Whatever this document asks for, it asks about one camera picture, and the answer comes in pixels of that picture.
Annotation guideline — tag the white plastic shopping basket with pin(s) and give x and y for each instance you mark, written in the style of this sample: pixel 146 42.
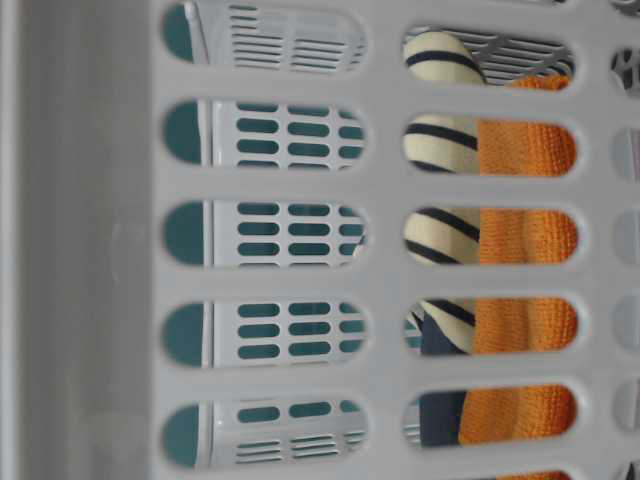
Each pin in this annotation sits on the white plastic shopping basket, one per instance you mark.
pixel 87 281

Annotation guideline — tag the cream navy striped cloth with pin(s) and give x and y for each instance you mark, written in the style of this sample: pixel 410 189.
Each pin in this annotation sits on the cream navy striped cloth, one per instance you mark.
pixel 438 235

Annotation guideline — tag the orange knitted cloth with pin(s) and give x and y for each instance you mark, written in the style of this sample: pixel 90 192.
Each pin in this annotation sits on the orange knitted cloth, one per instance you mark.
pixel 543 324

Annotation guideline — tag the dark navy cloth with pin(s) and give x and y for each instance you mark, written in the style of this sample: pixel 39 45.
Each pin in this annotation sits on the dark navy cloth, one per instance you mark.
pixel 440 413

